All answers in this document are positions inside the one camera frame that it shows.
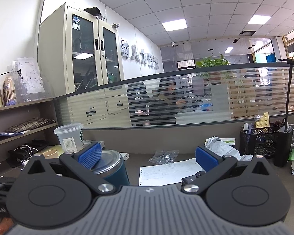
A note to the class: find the yellow toy brick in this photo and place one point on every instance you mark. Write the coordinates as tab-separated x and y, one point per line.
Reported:
262	121

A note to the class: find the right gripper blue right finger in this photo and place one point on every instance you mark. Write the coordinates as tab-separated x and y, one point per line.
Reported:
214	169

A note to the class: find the black mesh desk organizer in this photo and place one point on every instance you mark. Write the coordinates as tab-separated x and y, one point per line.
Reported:
259	141

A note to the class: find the crumpled white plastic bag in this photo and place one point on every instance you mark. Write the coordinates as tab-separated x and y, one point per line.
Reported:
225	146

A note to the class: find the seated person dark hair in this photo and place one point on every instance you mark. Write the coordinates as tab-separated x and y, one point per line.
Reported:
165	103

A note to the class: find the clear bag of screws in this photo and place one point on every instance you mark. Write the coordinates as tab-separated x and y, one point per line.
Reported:
164	157

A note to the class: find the clear acrylic document holder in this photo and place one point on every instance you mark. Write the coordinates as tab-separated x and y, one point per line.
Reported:
34	85

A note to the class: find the white perforated paper sheet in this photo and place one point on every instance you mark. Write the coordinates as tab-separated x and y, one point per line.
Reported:
166	174

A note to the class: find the brown wooden shelf unit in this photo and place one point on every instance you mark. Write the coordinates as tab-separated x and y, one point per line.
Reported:
17	148

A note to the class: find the black stand with pole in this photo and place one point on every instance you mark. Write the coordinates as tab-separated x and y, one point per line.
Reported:
284	139

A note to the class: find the beige metal glass-door cabinet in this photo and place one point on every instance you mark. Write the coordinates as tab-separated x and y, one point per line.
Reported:
79	55

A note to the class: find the frosted glass desk partition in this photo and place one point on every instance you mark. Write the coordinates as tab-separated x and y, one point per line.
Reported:
197	96

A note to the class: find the person's hand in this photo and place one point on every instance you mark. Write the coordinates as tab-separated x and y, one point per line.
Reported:
5	225

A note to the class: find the bagged bread loaf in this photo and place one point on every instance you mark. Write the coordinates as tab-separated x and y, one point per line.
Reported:
12	89

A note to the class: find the clear plastic Starbucks cup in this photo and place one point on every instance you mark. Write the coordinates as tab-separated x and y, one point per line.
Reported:
70	137

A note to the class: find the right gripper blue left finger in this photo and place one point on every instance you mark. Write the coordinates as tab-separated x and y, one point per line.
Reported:
79	166

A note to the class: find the plaid folded cloth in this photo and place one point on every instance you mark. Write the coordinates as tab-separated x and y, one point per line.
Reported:
30	125

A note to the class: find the green potted plant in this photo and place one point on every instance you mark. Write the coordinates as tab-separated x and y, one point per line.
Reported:
212	62

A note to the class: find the dark blue steel tumbler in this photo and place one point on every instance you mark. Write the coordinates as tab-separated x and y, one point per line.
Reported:
111	167

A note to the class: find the small white charger box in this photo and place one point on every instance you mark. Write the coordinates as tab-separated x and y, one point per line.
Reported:
125	155

